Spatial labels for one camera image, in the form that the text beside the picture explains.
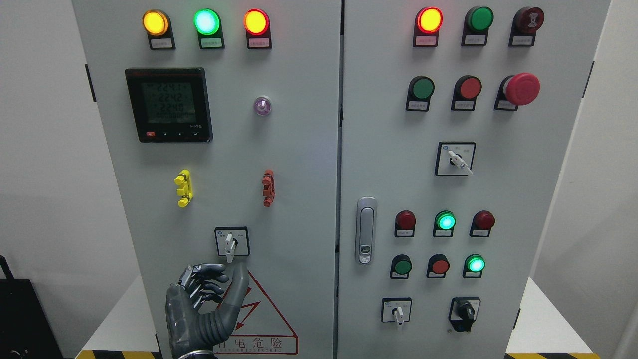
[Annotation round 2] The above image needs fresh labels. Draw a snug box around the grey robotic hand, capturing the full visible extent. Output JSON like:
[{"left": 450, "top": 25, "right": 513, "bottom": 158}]
[{"left": 165, "top": 263, "right": 249, "bottom": 359}]

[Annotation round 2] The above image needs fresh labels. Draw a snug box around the white rotary selector switch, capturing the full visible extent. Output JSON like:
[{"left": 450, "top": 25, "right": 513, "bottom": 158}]
[
  {"left": 435, "top": 142, "right": 476, "bottom": 177},
  {"left": 381, "top": 297, "right": 412, "bottom": 327},
  {"left": 214, "top": 226, "right": 250, "bottom": 264}
]

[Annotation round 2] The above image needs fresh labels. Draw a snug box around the red high voltage warning sticker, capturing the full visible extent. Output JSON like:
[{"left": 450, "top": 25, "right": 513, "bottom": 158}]
[{"left": 214, "top": 272, "right": 299, "bottom": 355}]

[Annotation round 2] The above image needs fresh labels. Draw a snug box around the yellow terminal clip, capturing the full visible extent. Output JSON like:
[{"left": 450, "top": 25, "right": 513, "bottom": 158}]
[{"left": 174, "top": 170, "right": 193, "bottom": 207}]

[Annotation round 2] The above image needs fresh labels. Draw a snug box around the black bag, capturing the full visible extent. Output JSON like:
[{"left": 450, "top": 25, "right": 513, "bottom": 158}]
[{"left": 0, "top": 256, "right": 63, "bottom": 359}]

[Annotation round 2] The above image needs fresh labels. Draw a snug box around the red terminal clip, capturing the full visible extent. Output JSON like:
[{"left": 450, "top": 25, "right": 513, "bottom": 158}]
[{"left": 262, "top": 170, "right": 276, "bottom": 207}]

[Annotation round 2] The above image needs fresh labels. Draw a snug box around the black digital power meter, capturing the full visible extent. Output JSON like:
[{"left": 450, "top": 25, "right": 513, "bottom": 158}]
[{"left": 125, "top": 67, "right": 213, "bottom": 143}]

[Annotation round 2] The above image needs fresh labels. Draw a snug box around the small purple indicator lamp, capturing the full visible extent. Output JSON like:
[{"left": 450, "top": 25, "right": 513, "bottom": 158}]
[{"left": 253, "top": 96, "right": 273, "bottom": 116}]

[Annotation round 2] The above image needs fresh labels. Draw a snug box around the dark red indicator light left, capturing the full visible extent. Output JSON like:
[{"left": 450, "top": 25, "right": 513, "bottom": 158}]
[{"left": 394, "top": 210, "right": 416, "bottom": 238}]

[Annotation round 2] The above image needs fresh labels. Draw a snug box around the dark red indicator light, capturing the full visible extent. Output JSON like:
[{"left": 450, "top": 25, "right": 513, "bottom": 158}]
[
  {"left": 394, "top": 210, "right": 416, "bottom": 238},
  {"left": 469, "top": 210, "right": 496, "bottom": 238}
]

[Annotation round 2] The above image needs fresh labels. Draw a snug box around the grey electrical control cabinet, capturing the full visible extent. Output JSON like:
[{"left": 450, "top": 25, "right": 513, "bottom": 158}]
[{"left": 72, "top": 0, "right": 610, "bottom": 359}]

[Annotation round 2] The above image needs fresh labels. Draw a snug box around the red push button lower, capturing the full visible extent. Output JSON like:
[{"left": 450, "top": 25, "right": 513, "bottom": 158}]
[{"left": 426, "top": 254, "right": 450, "bottom": 279}]

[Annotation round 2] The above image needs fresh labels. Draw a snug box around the red push button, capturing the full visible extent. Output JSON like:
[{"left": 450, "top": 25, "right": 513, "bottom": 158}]
[
  {"left": 426, "top": 254, "right": 450, "bottom": 279},
  {"left": 451, "top": 75, "right": 481, "bottom": 111}
]

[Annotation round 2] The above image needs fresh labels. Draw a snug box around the lit green indicator light middle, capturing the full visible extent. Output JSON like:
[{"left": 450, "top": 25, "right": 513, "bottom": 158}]
[{"left": 432, "top": 210, "right": 456, "bottom": 238}]

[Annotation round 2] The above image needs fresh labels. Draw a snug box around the lit green push button lower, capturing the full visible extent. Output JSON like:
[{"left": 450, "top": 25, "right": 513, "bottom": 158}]
[{"left": 463, "top": 254, "right": 486, "bottom": 279}]

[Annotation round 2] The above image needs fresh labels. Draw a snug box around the yellow indicator light top left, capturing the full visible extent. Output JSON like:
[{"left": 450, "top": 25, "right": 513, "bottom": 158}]
[{"left": 142, "top": 9, "right": 175, "bottom": 50}]

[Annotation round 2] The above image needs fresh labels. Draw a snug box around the green indicator light top left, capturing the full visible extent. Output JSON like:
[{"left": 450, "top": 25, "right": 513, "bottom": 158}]
[{"left": 193, "top": 8, "right": 225, "bottom": 49}]

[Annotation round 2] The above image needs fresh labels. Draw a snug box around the dark red indicator light right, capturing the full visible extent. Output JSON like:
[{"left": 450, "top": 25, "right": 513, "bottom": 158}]
[{"left": 469, "top": 210, "right": 496, "bottom": 238}]

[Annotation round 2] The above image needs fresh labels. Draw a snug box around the red indicator light left door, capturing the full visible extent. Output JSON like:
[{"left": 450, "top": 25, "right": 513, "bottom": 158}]
[{"left": 243, "top": 8, "right": 272, "bottom": 49}]

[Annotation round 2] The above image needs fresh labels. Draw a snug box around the red indicator light door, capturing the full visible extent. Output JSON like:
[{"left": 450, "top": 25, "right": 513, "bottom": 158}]
[
  {"left": 243, "top": 8, "right": 272, "bottom": 49},
  {"left": 413, "top": 6, "right": 444, "bottom": 48}
]

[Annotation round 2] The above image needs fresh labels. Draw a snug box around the green push button upper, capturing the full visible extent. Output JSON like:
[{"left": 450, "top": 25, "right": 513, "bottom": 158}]
[{"left": 405, "top": 76, "right": 435, "bottom": 112}]

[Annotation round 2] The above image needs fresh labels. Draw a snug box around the white platform with hazard stripes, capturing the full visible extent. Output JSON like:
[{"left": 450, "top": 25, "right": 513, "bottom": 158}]
[{"left": 77, "top": 276, "right": 599, "bottom": 359}]

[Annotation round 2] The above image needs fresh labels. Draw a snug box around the red push button upper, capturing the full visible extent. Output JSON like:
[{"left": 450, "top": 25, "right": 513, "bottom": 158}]
[{"left": 451, "top": 75, "right": 481, "bottom": 111}]

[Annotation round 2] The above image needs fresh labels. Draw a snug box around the red indicator light right door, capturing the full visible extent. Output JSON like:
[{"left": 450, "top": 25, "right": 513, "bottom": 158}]
[{"left": 413, "top": 6, "right": 444, "bottom": 48}]

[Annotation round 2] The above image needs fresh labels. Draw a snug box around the red emergency stop button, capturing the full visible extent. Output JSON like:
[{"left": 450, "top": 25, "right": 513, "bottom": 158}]
[{"left": 494, "top": 72, "right": 541, "bottom": 111}]

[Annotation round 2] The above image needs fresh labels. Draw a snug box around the green indicator light unlit top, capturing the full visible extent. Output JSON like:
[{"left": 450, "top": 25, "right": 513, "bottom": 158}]
[{"left": 461, "top": 6, "right": 494, "bottom": 47}]

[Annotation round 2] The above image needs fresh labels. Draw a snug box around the dark red buzzer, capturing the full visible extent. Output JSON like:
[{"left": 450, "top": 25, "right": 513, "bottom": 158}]
[{"left": 508, "top": 6, "right": 545, "bottom": 47}]

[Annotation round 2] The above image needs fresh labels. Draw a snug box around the silver door handle lock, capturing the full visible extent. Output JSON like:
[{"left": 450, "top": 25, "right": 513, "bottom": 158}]
[{"left": 355, "top": 197, "right": 377, "bottom": 264}]

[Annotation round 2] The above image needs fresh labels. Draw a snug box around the black rotary knob switch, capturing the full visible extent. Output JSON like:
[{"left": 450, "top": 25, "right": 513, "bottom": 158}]
[{"left": 448, "top": 296, "right": 481, "bottom": 332}]

